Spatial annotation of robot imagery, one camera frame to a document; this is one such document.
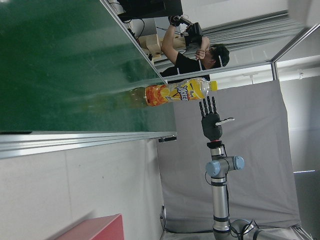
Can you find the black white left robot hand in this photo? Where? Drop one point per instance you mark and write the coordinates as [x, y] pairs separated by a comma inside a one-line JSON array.
[[303, 11]]

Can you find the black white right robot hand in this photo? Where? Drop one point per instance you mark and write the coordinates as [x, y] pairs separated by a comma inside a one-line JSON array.
[[212, 128]]

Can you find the yellow orange drink bottle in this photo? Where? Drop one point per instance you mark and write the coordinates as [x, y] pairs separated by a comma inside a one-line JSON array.
[[175, 93]]

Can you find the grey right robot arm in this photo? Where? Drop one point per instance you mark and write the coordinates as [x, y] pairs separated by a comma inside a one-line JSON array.
[[220, 200]]

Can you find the pink plastic basket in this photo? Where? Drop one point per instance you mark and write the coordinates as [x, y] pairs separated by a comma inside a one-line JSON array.
[[100, 228]]

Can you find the small black sensor box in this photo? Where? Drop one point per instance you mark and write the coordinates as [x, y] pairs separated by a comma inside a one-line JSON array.
[[167, 139]]

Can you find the grey fabric curtain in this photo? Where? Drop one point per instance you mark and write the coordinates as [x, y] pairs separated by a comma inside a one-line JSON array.
[[262, 150]]

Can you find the person in black shirt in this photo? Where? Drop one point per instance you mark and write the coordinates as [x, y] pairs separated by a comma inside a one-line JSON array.
[[186, 62]]

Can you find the black handheld tracker device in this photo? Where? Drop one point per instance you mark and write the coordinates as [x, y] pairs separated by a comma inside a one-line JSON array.
[[195, 32]]

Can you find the black computer monitor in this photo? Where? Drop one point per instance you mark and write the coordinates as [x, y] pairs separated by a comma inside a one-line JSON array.
[[150, 8]]

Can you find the green conveyor belt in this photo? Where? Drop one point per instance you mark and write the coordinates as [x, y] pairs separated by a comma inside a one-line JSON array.
[[50, 62]]

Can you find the aluminium cell frame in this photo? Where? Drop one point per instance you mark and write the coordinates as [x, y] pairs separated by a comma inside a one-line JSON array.
[[250, 30]]

